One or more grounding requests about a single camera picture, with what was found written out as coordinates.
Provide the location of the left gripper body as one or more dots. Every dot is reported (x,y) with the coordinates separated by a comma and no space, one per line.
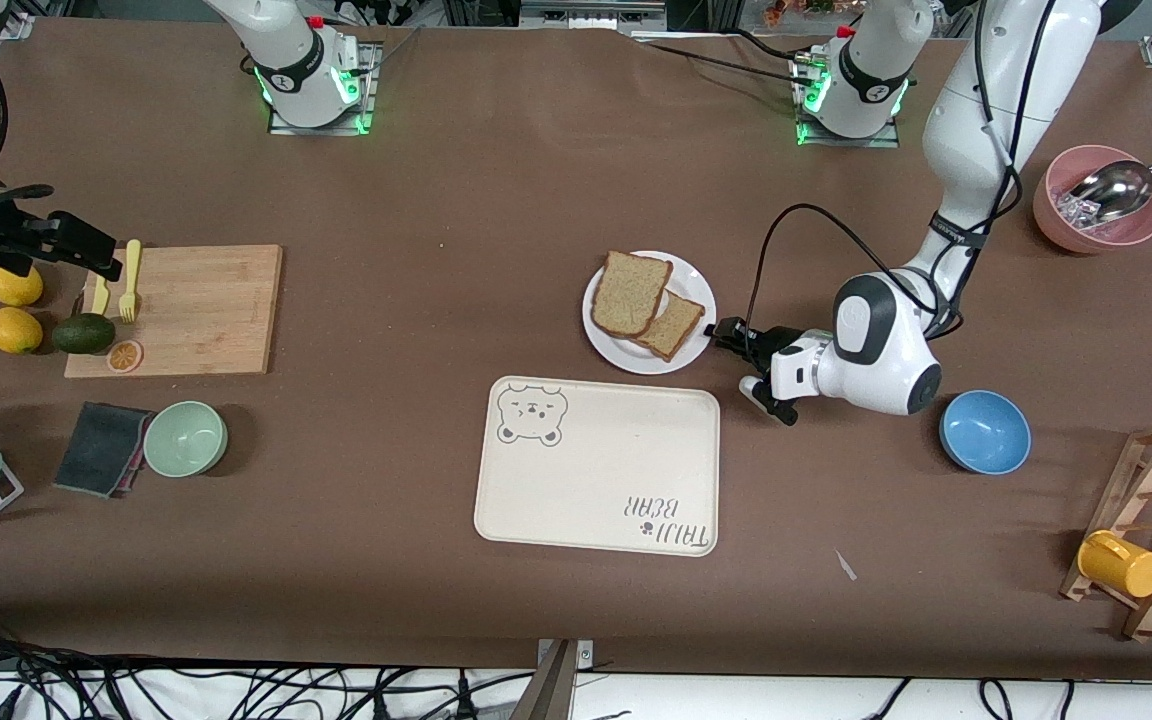
(758,343)

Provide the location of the brown bread slice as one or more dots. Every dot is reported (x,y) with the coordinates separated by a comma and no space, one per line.
(631,292)
(676,325)

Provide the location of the fried egg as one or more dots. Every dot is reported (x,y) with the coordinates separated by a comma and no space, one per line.
(664,303)

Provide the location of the white round plate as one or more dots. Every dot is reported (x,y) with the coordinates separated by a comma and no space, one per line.
(626,355)

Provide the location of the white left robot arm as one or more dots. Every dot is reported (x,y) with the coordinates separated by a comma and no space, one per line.
(886,360)

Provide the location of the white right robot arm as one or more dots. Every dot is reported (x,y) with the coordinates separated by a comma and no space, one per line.
(286,60)

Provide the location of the yellow lemon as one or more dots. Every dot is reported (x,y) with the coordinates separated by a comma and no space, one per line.
(18,290)
(13,330)

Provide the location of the yellow plastic knife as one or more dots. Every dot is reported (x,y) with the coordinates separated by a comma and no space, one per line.
(99,298)

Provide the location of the yellow plastic fork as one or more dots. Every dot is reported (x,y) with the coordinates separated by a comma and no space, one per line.
(131,280)

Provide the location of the dark green avocado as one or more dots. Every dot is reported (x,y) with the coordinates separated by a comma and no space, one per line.
(84,334)

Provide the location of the orange slice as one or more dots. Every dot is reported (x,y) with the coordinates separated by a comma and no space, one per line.
(124,356)

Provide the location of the wooden cutting board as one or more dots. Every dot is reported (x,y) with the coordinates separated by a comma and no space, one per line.
(206,310)

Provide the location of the cream tray with bear print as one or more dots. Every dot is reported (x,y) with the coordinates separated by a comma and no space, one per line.
(596,470)

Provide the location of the blue bowl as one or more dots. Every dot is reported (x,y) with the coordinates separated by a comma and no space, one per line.
(986,432)

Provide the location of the white tape scrap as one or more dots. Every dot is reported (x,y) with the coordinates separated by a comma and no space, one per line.
(845,565)

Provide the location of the dark grey sponge cloth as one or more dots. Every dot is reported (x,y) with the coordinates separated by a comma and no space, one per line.
(96,448)

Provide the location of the pale green bowl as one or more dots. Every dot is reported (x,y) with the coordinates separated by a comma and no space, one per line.
(186,440)

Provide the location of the pink bowl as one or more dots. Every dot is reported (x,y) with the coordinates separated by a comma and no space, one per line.
(1051,225)

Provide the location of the clear wrappers in bowl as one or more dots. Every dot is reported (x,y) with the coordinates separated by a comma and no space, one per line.
(1074,208)

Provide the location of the wooden peg mug rack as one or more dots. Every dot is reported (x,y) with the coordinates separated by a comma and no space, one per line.
(1151,460)

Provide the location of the metal scoop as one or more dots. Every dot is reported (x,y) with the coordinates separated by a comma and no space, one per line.
(1121,190)

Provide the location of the yellow mug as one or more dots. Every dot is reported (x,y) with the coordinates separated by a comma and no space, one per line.
(1121,565)

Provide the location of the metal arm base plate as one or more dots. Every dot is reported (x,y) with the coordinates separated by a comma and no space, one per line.
(851,142)
(368,100)

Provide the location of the metal bracket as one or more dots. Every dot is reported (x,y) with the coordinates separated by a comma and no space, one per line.
(556,685)

